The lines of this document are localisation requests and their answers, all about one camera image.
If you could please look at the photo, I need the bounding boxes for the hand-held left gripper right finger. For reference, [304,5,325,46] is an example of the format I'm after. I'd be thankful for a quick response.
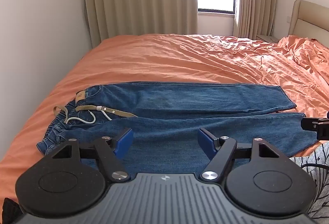
[197,128,282,184]

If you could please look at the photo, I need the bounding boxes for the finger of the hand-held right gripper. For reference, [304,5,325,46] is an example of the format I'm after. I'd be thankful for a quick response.
[300,117,320,132]

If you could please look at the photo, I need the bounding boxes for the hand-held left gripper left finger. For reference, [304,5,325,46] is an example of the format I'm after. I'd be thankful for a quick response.
[51,128,134,184]

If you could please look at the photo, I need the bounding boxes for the blue denim pants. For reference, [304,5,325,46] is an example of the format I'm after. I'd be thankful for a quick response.
[36,82,318,176]

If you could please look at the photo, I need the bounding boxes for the tan fabric belt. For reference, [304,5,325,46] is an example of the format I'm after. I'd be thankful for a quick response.
[53,104,138,118]

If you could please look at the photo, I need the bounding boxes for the white branch patterned cloth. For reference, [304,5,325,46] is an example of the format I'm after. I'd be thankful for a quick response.
[290,141,329,220]

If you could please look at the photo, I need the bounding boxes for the orange crumpled blanket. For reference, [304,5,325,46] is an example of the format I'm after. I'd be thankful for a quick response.
[277,35,329,117]

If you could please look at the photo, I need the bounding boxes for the orange bed sheet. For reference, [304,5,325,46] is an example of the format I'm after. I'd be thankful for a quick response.
[0,33,329,204]

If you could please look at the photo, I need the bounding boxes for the beige nightstand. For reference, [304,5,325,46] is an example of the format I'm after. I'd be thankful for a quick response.
[256,33,280,44]

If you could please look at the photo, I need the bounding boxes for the beige padded headboard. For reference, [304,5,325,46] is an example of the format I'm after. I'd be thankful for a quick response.
[288,0,329,41]

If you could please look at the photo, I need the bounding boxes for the dark cloth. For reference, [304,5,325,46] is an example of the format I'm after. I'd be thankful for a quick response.
[2,198,21,223]

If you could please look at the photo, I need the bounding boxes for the black cable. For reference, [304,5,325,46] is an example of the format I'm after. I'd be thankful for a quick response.
[300,162,329,170]

